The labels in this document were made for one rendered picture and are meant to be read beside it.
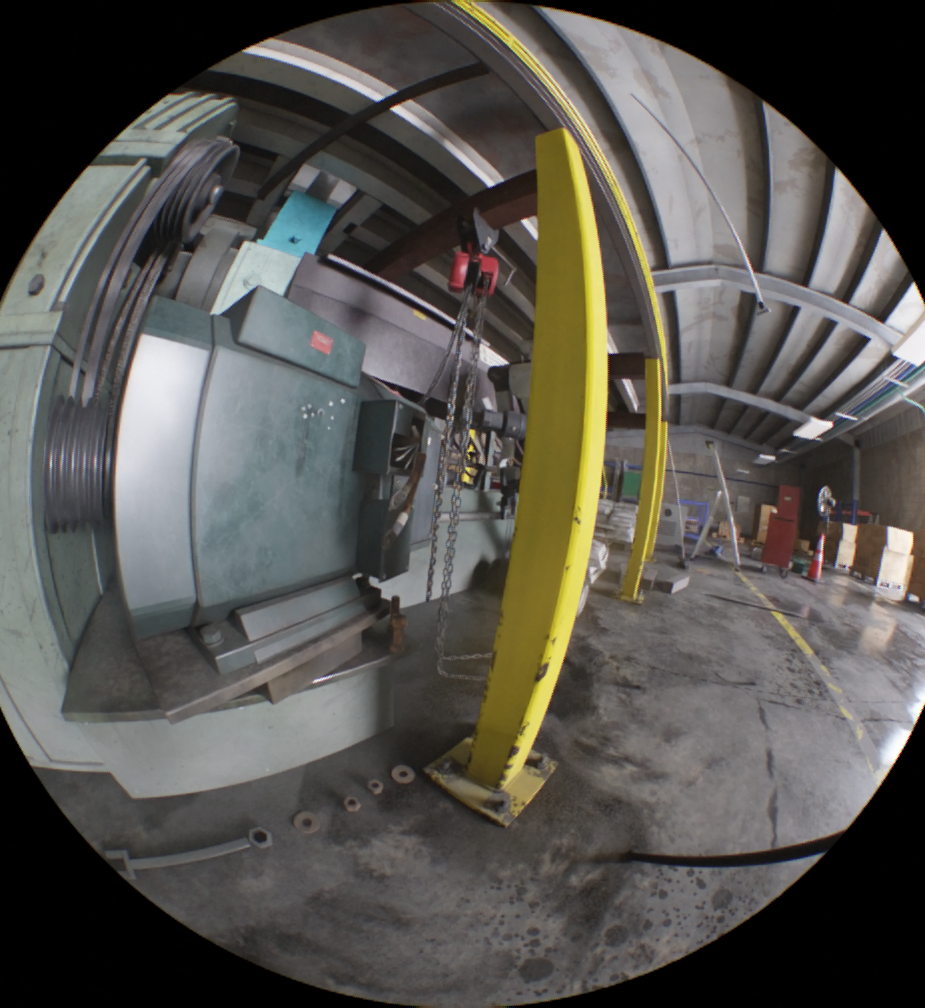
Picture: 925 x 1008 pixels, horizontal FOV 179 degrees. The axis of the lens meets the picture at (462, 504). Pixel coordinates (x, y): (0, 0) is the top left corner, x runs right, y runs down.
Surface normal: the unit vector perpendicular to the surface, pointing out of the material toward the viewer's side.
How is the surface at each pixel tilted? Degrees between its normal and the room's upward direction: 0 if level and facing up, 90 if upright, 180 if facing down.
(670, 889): 0
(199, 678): 0
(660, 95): 171
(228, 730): 90
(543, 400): 90
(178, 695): 0
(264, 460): 90
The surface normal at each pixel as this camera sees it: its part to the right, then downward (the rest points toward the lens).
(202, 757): 0.76, 0.14
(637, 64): 0.00, 1.00
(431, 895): 0.12, -0.99
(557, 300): -0.65, -0.02
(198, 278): 0.66, 0.48
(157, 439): 0.92, 0.15
